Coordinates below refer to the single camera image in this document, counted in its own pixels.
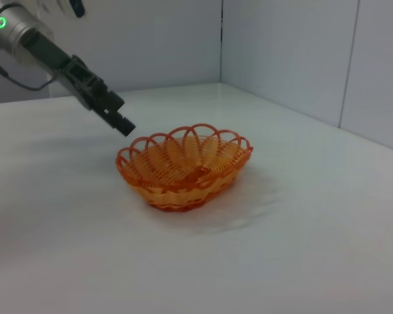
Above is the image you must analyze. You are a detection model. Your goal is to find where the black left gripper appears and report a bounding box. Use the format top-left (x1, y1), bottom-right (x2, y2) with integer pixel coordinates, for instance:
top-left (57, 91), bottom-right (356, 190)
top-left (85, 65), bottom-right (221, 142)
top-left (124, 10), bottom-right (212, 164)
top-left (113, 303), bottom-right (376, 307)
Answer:
top-left (22, 31), bottom-right (137, 137)

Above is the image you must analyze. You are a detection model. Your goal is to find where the orange woven plastic basket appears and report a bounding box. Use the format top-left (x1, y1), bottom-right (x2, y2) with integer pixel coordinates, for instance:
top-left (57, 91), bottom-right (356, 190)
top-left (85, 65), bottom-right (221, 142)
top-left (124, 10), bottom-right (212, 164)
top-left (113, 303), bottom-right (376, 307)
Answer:
top-left (115, 123), bottom-right (255, 213)

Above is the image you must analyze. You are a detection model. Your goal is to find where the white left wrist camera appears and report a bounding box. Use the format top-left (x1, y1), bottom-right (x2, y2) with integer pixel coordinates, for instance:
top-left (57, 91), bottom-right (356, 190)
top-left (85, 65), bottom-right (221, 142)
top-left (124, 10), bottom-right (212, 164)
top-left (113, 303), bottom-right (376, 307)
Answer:
top-left (39, 0), bottom-right (86, 19)

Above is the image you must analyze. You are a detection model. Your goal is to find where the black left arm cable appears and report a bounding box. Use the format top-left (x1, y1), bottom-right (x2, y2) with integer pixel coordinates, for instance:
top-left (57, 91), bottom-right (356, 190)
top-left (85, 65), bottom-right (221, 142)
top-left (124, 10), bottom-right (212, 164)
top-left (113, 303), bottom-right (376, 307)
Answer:
top-left (0, 58), bottom-right (55, 92)

